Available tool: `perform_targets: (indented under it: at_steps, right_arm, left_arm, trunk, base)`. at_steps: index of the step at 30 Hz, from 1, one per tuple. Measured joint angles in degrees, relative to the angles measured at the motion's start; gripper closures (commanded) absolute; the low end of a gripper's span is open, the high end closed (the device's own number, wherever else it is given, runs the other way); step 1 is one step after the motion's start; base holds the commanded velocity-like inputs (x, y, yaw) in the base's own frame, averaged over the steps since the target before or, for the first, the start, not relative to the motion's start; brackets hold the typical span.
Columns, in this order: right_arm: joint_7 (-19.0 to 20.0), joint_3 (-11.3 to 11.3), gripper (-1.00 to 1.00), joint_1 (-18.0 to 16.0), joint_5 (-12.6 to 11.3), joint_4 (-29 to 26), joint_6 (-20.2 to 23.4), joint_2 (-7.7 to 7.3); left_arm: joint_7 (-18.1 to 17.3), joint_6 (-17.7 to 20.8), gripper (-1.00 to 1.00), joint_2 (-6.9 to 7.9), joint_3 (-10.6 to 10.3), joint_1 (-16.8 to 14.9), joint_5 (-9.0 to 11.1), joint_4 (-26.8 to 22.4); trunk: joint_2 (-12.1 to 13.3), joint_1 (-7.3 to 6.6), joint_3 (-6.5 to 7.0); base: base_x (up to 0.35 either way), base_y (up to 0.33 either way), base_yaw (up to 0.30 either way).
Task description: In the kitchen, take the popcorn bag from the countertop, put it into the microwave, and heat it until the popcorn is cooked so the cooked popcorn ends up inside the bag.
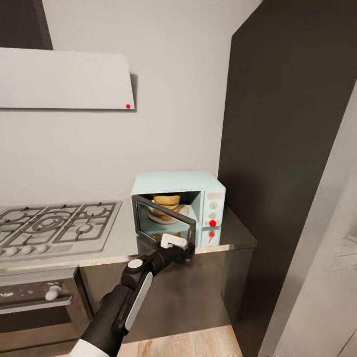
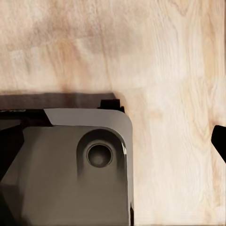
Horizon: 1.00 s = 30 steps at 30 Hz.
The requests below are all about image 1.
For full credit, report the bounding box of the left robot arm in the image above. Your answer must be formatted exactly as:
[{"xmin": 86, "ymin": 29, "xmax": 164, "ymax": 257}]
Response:
[{"xmin": 68, "ymin": 233, "xmax": 195, "ymax": 357}]

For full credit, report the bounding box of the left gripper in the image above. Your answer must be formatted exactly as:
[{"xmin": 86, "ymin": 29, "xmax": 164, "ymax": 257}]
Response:
[{"xmin": 155, "ymin": 242, "xmax": 195, "ymax": 269}]

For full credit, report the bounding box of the microwave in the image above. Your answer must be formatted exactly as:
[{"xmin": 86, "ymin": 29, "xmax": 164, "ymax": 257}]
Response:
[{"xmin": 130, "ymin": 170, "xmax": 226, "ymax": 269}]

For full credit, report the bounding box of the popcorn bag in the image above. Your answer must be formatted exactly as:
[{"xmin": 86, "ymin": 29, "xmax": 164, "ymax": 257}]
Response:
[{"xmin": 149, "ymin": 192, "xmax": 182, "ymax": 212}]

